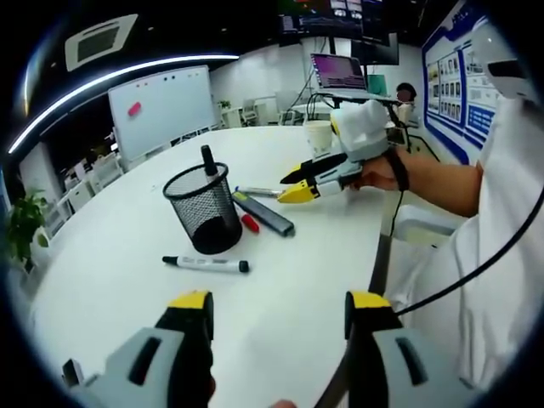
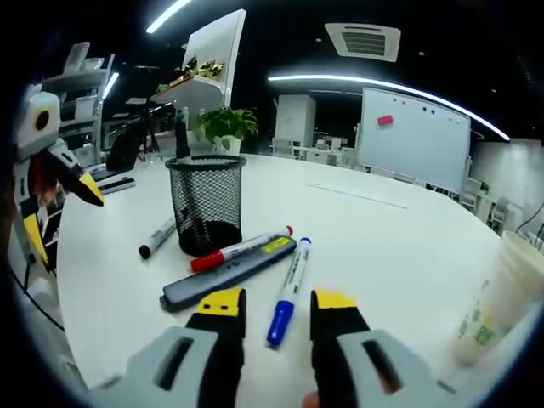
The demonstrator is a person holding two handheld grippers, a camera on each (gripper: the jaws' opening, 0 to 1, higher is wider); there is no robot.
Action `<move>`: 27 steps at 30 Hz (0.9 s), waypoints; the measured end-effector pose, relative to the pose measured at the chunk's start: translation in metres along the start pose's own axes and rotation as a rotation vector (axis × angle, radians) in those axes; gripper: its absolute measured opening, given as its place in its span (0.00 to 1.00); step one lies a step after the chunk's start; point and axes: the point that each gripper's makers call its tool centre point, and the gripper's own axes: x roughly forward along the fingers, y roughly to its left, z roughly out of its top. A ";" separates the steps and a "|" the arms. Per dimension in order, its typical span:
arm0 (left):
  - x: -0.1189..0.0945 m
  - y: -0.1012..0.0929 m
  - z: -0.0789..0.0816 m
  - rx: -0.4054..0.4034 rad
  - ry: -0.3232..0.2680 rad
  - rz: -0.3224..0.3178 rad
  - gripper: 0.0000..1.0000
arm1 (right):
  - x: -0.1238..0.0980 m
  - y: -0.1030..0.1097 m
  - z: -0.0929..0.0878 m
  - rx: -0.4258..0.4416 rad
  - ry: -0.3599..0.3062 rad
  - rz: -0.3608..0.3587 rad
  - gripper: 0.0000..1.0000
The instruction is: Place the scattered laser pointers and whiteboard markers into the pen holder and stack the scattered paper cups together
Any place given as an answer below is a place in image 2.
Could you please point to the white paper cup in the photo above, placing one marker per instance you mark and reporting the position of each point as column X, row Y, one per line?
column 525, row 255
column 484, row 327
column 510, row 285

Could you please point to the white display stand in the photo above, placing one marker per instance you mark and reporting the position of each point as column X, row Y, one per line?
column 217, row 47

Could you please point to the green potted plant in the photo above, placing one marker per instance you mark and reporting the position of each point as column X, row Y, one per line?
column 225, row 123

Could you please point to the tall white cabinet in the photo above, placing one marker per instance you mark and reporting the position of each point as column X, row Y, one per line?
column 295, row 119

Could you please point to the curved ceiling light strip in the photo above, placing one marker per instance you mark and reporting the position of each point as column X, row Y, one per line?
column 340, row 78

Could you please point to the black laptop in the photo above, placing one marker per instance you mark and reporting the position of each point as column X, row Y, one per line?
column 123, row 157

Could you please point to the clear plastic storage box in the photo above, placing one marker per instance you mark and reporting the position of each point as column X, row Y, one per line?
column 76, row 55
column 94, row 64

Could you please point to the black tripod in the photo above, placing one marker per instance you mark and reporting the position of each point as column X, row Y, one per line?
column 149, row 136

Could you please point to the white ceiling air vent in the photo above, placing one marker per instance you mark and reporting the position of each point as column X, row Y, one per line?
column 363, row 42

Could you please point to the person's left hand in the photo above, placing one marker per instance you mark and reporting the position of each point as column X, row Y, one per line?
column 44, row 180

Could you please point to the pink whiteboard eraser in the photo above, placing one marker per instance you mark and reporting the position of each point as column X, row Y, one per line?
column 385, row 120

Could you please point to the small potted plant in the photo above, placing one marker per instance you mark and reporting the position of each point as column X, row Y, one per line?
column 484, row 186

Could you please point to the black mesh pen holder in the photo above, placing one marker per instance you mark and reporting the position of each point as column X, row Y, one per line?
column 208, row 200

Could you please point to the blue cap whiteboard marker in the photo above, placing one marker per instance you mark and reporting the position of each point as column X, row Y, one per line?
column 293, row 280

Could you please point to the black cap whiteboard marker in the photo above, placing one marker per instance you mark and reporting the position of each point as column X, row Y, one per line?
column 183, row 140
column 159, row 236

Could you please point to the black white smartphone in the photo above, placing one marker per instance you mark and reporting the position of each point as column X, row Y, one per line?
column 117, row 185

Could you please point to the red cap whiteboard marker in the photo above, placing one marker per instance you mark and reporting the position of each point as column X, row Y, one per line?
column 238, row 251

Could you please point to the long ceiling light strip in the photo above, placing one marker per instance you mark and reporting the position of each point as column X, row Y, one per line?
column 168, row 16

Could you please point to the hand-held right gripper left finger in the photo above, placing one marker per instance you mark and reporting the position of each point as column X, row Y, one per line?
column 191, row 361

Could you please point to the row of small whiteboard magnets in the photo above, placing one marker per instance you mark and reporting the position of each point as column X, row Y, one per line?
column 432, row 112

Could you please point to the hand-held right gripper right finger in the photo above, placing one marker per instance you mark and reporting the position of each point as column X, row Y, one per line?
column 353, row 365

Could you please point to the person's right hand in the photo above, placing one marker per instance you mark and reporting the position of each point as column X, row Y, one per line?
column 312, row 400

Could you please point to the gold ornaments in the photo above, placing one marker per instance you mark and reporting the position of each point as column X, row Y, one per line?
column 208, row 68

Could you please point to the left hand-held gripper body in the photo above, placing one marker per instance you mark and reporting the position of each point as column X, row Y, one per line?
column 38, row 127

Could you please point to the short ceiling light strip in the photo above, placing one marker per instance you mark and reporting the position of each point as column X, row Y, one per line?
column 111, row 84

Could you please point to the grey metal shelving rack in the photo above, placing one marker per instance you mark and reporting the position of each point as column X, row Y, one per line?
column 81, row 76

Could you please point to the white rolling whiteboard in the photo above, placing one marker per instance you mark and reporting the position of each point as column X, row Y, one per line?
column 408, row 136

